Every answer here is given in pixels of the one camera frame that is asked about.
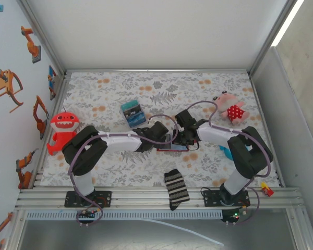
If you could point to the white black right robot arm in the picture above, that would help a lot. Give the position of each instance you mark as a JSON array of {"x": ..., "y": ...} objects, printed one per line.
[{"x": 214, "y": 134}]

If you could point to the small rectangular circuit board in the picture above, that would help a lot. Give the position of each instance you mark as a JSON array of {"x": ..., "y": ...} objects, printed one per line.
[{"x": 86, "y": 214}]

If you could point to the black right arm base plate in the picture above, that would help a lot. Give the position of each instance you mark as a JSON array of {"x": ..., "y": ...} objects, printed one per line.
[{"x": 208, "y": 203}]

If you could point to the aluminium side rail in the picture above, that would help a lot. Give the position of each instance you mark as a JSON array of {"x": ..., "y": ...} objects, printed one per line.
[
  {"x": 64, "y": 83},
  {"x": 266, "y": 122}
]

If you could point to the white plastic tube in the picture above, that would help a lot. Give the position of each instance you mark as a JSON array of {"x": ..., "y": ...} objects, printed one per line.
[{"x": 221, "y": 244}]

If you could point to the round black circuit board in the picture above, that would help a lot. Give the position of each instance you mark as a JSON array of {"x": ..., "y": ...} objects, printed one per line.
[{"x": 230, "y": 217}]

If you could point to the blue card pack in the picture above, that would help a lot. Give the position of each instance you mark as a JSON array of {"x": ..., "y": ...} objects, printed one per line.
[{"x": 131, "y": 112}]

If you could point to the teal credit card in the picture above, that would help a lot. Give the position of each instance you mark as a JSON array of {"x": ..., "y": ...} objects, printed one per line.
[{"x": 129, "y": 106}]

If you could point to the blue orange wall sticker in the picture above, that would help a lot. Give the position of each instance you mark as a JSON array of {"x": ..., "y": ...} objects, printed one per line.
[{"x": 52, "y": 78}]

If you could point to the pink frog plush toy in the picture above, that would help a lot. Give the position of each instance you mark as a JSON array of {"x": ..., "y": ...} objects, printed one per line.
[{"x": 233, "y": 112}]

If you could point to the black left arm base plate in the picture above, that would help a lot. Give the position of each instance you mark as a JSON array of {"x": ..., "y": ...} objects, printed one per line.
[{"x": 105, "y": 194}]

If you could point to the floral tablecloth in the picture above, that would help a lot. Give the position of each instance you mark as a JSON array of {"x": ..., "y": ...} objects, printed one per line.
[{"x": 146, "y": 86}]

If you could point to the light blue soft item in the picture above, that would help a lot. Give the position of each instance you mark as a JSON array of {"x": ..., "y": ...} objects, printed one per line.
[{"x": 227, "y": 153}]

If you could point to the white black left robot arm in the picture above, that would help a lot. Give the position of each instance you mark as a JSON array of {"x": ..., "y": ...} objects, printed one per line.
[{"x": 120, "y": 142}]

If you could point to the white light strip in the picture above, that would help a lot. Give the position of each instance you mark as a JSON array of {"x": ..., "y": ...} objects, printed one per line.
[{"x": 288, "y": 20}]

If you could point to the thin aluminium frame rail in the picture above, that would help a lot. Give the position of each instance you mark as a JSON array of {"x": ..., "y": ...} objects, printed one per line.
[{"x": 156, "y": 70}]

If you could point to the red card holder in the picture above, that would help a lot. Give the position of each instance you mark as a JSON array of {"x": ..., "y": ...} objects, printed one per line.
[{"x": 178, "y": 148}]

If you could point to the black white striped sock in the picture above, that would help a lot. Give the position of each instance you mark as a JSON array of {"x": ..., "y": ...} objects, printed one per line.
[{"x": 176, "y": 187}]

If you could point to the orange gripper wall sticker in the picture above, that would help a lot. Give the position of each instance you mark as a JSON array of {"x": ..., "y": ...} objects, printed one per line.
[{"x": 5, "y": 83}]

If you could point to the red shark plush toy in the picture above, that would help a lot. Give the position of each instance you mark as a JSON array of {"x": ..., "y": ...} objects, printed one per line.
[{"x": 64, "y": 122}]

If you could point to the aluminium frame post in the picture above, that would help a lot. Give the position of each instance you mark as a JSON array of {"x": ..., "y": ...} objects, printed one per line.
[
  {"x": 45, "y": 39},
  {"x": 269, "y": 39}
]

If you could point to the long aluminium frame rail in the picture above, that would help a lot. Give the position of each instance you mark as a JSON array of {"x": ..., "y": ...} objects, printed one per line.
[{"x": 135, "y": 198}]

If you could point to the small yellow red toy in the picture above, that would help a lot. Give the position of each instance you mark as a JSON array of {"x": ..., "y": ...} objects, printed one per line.
[{"x": 267, "y": 191}]

